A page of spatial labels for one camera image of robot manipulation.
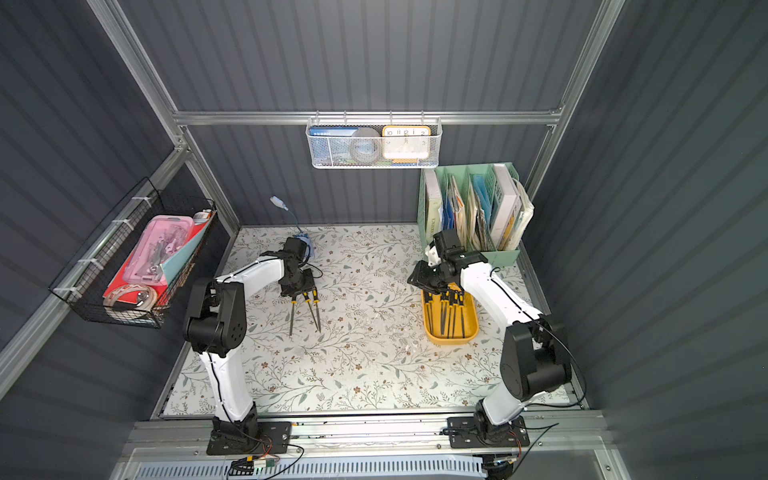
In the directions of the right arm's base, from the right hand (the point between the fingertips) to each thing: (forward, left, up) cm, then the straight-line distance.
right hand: (420, 279), depth 86 cm
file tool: (+1, +42, -15) cm, 44 cm away
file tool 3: (+1, +34, -15) cm, 37 cm away
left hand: (+6, +38, -13) cm, 41 cm away
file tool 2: (+1, +37, -14) cm, 39 cm away
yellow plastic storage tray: (-5, -10, -14) cm, 18 cm away
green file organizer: (+23, -22, +9) cm, 33 cm away
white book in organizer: (+25, -30, +7) cm, 39 cm away
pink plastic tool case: (+1, +66, +17) cm, 68 cm away
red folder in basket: (-12, +71, +16) cm, 74 cm away
